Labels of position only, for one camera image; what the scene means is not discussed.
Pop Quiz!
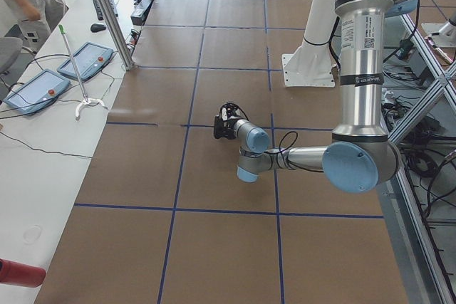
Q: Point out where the brown paper table cover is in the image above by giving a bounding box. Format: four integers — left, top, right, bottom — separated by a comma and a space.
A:
36, 0, 408, 303

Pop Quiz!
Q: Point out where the far blue teach pendant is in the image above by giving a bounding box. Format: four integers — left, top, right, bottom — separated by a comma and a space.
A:
73, 42, 114, 82

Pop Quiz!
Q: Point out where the black computer mouse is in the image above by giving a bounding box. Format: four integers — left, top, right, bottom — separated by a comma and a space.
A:
90, 23, 106, 33

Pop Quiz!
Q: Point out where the white reacher grabber tool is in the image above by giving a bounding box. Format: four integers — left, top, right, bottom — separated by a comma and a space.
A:
58, 24, 108, 121

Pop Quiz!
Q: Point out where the near blue teach pendant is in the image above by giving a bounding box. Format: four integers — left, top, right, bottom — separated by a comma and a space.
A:
4, 69, 71, 115

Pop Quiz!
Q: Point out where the aluminium side frame rail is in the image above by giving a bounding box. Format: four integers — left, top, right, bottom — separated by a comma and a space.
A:
377, 19, 455, 303

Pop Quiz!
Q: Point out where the black keyboard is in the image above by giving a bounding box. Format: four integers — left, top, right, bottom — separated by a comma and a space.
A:
91, 0, 119, 21

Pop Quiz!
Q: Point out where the blue teach pendant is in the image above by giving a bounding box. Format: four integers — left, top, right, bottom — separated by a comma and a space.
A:
73, 42, 114, 82
4, 69, 71, 115

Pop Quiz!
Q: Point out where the aluminium frame post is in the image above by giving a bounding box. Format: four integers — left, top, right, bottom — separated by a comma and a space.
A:
97, 0, 135, 70

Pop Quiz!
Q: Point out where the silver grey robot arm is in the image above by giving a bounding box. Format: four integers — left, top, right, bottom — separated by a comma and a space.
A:
214, 0, 419, 193

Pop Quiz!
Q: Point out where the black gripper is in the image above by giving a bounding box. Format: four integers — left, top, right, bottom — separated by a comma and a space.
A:
213, 103, 239, 140

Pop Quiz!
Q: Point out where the red bottle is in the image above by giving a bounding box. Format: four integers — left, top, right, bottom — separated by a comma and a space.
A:
1, 259, 46, 288

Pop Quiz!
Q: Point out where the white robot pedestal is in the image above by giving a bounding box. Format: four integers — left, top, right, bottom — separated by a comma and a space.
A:
282, 0, 336, 88

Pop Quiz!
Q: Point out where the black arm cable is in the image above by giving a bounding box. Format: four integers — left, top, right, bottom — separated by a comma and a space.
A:
266, 131, 325, 173

